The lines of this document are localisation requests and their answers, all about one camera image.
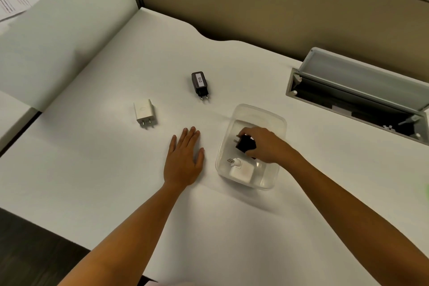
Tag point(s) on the person's left hand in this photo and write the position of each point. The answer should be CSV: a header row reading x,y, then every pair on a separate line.
x,y
181,165

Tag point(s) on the person's right hand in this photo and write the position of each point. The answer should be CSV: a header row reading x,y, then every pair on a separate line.
x,y
269,146

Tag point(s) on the person's left thumb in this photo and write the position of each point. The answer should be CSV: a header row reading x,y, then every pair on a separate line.
x,y
200,159

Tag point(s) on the person's left middle finger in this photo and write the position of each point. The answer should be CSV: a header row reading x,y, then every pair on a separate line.
x,y
189,136

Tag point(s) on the person's right fingers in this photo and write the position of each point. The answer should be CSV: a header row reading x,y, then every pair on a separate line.
x,y
250,132

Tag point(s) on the person's left little finger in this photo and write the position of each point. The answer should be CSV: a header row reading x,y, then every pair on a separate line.
x,y
172,144

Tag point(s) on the plain black plug charger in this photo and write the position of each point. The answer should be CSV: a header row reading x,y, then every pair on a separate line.
x,y
244,143

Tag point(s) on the person's right forearm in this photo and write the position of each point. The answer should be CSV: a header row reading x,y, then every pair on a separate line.
x,y
348,212

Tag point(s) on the person's left forearm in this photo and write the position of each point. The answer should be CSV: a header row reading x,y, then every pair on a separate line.
x,y
134,239

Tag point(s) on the clear plastic container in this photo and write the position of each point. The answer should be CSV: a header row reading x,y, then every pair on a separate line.
x,y
261,118

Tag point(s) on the white round-pin plug charger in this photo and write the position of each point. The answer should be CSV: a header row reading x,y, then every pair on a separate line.
x,y
242,171

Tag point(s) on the white flat-prong plug charger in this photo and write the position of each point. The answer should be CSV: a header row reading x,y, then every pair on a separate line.
x,y
144,111

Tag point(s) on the black charger with white label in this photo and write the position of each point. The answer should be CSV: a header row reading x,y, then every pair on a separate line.
x,y
199,83

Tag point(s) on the beige partition panel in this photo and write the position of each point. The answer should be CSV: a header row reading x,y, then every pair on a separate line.
x,y
268,4

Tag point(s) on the white desk divider panel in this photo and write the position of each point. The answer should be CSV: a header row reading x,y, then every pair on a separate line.
x,y
67,34

